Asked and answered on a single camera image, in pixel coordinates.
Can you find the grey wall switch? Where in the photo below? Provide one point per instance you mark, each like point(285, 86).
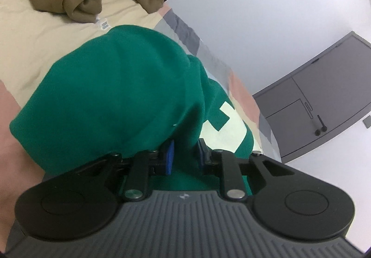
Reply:
point(367, 121)

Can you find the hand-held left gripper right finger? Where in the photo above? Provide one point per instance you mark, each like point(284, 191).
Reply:
point(201, 153)

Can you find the green hoodie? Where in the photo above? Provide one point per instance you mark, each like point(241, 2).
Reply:
point(116, 87)

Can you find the patchwork blanket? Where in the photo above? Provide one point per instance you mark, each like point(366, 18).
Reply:
point(37, 43)

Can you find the grey door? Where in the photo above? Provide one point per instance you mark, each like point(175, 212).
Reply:
point(333, 72)

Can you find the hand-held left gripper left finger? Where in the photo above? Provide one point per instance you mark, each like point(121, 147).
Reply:
point(168, 159)

